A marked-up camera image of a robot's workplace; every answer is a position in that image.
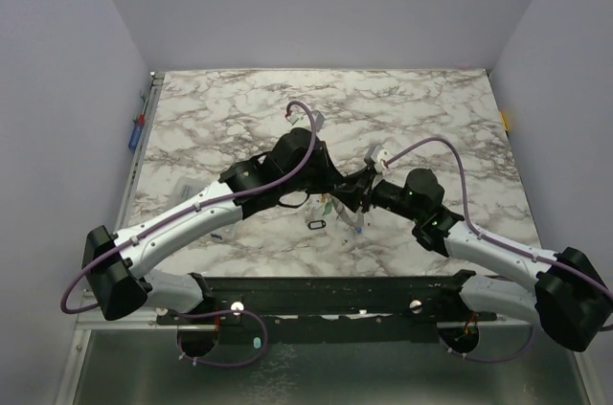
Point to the blue red wall clamp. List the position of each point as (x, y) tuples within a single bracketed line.
[(138, 123)]

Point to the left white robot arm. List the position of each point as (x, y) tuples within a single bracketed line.
[(118, 265)]

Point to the clear plastic parts box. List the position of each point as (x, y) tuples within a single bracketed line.
[(180, 197)]

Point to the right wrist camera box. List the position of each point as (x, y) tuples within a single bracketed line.
[(376, 158)]

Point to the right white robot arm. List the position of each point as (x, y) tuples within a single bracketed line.
[(564, 292)]

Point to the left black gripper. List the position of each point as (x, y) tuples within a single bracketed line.
[(330, 177)]

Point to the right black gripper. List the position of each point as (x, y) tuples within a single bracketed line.
[(366, 191)]

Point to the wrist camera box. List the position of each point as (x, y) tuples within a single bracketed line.
[(300, 119), (376, 158)]

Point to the green tag key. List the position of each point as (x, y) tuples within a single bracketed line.
[(328, 208)]

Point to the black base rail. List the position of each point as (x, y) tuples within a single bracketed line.
[(330, 310)]

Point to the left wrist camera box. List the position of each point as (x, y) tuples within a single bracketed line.
[(300, 119)]

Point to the steel key organizer plate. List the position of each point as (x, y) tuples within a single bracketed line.
[(351, 219)]

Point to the black key ring tag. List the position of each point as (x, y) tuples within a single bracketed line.
[(316, 225)]

